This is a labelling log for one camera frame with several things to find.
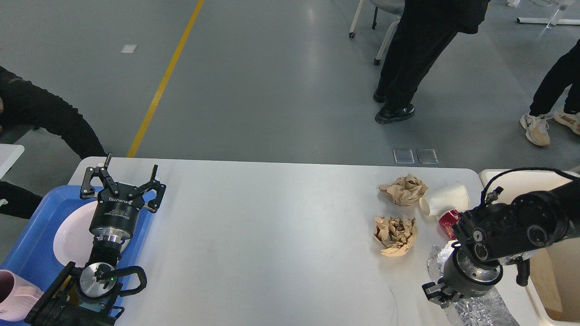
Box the white floor stand base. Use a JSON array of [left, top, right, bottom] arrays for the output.
[[505, 0, 580, 29]]

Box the brown paper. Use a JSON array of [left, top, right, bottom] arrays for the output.
[[378, 174, 428, 207], [374, 215, 418, 257]]

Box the silver foil plastic bag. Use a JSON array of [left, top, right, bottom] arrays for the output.
[[426, 241, 519, 326]]

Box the beige plastic bin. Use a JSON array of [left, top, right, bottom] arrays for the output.
[[490, 171, 580, 326]]

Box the metal floor plate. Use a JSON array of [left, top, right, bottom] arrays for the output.
[[393, 148, 415, 164], [416, 149, 439, 164]]

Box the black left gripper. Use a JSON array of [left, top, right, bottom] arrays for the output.
[[80, 153, 166, 243]]

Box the crushed red can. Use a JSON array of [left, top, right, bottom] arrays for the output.
[[438, 209, 461, 240]]

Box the pink mug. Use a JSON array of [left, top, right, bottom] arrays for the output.
[[0, 269, 44, 322]]

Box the metal floor plate left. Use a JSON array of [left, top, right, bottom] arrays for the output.
[[393, 148, 415, 164]]

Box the metal floor plate right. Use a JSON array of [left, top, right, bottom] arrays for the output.
[[416, 149, 439, 164]]

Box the white paper cup lying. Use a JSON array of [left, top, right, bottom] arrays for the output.
[[419, 182, 470, 216]]

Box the white side table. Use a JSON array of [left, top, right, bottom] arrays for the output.
[[0, 143, 25, 179]]

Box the white rolling chair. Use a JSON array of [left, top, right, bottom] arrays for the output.
[[348, 0, 408, 66]]

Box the person with white sneakers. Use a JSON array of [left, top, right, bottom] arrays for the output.
[[520, 42, 580, 146]]

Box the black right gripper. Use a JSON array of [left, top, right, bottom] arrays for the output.
[[422, 249, 503, 309]]

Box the seated person in black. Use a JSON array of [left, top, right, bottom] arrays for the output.
[[0, 67, 107, 219]]

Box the teal mug yellow inside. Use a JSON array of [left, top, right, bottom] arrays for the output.
[[57, 276, 106, 312]]

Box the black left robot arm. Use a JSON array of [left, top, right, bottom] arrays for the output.
[[24, 155, 166, 326]]

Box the standing person in black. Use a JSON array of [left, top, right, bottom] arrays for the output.
[[373, 0, 489, 125]]

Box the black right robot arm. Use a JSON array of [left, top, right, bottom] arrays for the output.
[[422, 170, 580, 308]]

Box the brown paper bag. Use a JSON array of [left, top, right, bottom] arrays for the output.
[[530, 248, 563, 320]]

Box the pink plate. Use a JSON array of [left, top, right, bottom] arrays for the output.
[[53, 199, 132, 267]]

